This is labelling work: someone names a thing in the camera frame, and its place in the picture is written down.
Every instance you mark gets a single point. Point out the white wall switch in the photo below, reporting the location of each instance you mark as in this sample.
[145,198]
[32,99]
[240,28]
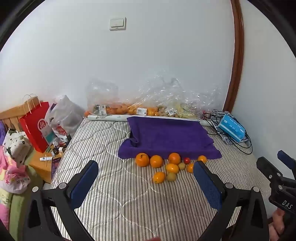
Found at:
[118,23]

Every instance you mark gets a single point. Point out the clear bag of oranges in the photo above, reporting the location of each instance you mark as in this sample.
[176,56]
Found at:
[129,107]

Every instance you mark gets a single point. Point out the blue tissue pack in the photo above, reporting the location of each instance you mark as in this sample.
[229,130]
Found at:
[232,128]

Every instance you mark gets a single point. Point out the purple towel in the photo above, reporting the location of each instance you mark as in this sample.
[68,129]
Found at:
[166,136]

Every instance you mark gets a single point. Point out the red paper bag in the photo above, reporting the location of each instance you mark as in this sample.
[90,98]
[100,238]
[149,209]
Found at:
[34,129]

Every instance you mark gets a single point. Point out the long white roll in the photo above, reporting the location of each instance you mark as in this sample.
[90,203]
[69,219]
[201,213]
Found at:
[106,117]

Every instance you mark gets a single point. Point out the striped quilted mattress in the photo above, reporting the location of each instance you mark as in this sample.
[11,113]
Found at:
[129,204]

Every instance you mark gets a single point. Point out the white plastic bag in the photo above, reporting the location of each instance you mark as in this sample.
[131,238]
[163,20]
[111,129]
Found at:
[67,113]

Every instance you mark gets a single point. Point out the loose orange beside white roll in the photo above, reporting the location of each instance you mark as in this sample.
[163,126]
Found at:
[86,113]

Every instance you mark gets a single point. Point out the yellow-green plum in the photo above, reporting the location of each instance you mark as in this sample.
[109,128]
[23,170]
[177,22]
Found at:
[182,166]
[171,176]

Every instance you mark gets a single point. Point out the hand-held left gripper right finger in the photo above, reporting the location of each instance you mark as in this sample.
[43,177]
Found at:
[207,185]

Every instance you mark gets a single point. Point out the clear bag of yellow produce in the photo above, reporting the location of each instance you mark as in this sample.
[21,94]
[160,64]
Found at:
[171,97]

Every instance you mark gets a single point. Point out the white tube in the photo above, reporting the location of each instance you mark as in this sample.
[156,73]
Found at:
[45,159]

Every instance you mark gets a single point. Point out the small mandarin orange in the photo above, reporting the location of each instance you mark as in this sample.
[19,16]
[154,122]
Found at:
[190,168]
[202,159]

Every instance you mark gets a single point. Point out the large mandarin orange with stem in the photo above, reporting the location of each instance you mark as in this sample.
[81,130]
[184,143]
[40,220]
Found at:
[142,160]

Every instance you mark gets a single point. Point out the green blanket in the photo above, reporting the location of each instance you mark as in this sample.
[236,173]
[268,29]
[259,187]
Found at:
[16,215]

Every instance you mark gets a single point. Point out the purple cloth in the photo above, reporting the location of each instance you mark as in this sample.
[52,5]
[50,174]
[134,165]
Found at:
[1,133]

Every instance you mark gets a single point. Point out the brown wooden door frame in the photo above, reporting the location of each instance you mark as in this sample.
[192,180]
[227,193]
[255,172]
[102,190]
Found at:
[238,58]

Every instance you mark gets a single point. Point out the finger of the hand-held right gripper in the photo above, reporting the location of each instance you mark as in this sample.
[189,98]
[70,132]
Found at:
[286,161]
[266,166]

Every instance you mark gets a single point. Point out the wooden nightstand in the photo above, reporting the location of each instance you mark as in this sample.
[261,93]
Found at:
[39,166]

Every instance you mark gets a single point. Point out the wooden headboard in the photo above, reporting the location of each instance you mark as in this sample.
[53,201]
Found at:
[13,111]

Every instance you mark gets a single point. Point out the pink printed cloth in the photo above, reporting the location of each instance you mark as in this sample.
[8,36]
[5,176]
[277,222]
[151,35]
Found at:
[11,176]

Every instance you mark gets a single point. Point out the white floral pillow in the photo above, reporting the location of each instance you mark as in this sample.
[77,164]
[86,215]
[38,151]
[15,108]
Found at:
[16,143]

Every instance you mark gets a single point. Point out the person's right hand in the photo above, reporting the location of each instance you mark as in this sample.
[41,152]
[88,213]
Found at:
[277,226]

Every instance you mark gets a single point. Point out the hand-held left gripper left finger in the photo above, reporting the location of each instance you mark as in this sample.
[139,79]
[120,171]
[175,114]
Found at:
[84,183]

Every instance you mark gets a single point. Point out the red cherry tomato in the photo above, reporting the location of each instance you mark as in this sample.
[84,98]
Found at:
[186,160]

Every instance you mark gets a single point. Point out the clear bag of small mandarins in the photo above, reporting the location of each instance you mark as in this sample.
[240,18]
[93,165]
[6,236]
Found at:
[99,95]

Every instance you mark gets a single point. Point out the teal white box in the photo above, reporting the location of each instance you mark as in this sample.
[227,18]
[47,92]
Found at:
[49,135]

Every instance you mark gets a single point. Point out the purple packet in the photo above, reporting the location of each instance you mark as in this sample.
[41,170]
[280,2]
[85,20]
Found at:
[55,163]

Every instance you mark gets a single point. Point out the oval mandarin orange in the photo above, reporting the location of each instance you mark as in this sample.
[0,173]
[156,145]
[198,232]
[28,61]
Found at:
[172,168]

